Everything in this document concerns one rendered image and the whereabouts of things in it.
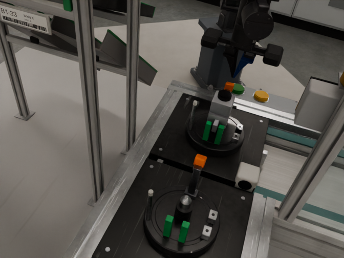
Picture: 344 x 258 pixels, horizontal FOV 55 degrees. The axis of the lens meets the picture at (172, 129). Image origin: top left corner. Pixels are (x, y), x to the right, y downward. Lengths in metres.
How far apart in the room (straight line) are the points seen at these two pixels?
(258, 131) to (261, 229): 0.27
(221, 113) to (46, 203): 0.44
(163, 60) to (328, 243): 0.81
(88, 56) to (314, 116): 0.36
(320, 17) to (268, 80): 2.59
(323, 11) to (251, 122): 2.98
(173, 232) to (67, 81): 0.68
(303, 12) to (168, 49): 2.63
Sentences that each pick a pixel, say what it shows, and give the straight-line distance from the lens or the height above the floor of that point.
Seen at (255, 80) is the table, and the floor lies 0.86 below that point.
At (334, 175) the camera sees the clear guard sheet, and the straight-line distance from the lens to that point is 0.63.
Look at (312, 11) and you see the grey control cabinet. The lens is 3.79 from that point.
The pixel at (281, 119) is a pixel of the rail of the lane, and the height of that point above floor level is 0.96.
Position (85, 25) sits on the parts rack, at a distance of 0.49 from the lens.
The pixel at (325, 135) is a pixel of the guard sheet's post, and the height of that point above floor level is 1.19.
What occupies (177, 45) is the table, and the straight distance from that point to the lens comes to 1.35.
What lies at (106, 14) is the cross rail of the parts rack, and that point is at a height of 1.23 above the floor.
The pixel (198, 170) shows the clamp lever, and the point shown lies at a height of 1.07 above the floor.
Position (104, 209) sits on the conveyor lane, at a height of 0.95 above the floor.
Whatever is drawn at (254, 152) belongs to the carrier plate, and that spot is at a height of 0.97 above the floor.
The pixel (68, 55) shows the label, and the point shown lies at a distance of 0.79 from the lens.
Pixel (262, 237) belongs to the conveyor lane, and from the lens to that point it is 0.68.
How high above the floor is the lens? 1.52
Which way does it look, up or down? 43 degrees down
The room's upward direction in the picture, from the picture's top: 8 degrees clockwise
